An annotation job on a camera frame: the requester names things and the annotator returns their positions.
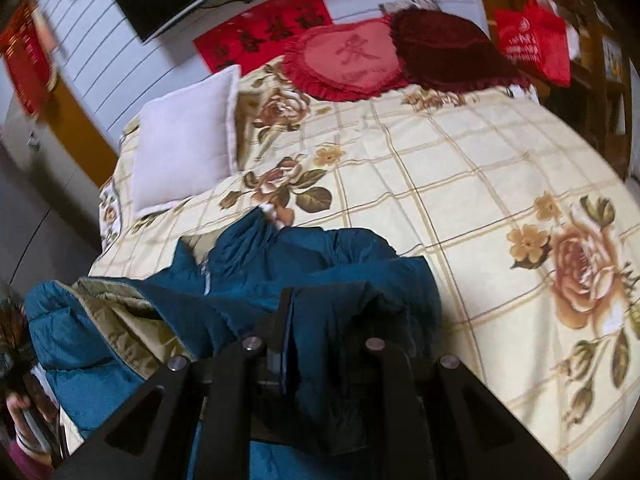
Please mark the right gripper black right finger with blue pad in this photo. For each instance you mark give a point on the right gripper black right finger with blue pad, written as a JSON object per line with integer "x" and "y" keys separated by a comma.
{"x": 434, "y": 419}

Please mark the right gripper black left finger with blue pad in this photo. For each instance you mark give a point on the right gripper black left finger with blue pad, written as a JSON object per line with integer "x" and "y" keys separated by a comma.
{"x": 197, "y": 420}

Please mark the blue quilted down jacket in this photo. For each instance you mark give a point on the blue quilted down jacket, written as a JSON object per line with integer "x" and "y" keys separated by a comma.
{"x": 100, "y": 339}

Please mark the person's hand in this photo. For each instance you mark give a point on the person's hand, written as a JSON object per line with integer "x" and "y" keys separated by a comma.
{"x": 25, "y": 438}

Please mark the floral cream bed sheet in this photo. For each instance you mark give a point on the floral cream bed sheet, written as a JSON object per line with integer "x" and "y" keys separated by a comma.
{"x": 532, "y": 238}

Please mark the white square pillow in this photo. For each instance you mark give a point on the white square pillow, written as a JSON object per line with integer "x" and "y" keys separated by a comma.
{"x": 187, "y": 143}

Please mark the wooden shelf rack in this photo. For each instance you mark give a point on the wooden shelf rack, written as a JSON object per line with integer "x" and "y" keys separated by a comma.
{"x": 597, "y": 103}

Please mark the dark red velvet pillow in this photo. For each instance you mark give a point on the dark red velvet pillow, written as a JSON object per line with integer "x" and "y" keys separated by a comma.
{"x": 446, "y": 53}

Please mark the red heart-shaped pillow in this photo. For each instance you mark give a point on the red heart-shaped pillow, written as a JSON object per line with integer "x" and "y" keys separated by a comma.
{"x": 344, "y": 63}

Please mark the red banner with black characters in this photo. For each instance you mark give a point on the red banner with black characters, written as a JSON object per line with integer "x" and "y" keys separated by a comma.
{"x": 259, "y": 34}

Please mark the red shopping bag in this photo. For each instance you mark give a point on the red shopping bag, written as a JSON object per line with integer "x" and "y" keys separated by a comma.
{"x": 535, "y": 40}

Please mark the red tasselled wall hanging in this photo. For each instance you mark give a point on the red tasselled wall hanging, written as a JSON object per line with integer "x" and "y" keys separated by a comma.
{"x": 26, "y": 46}

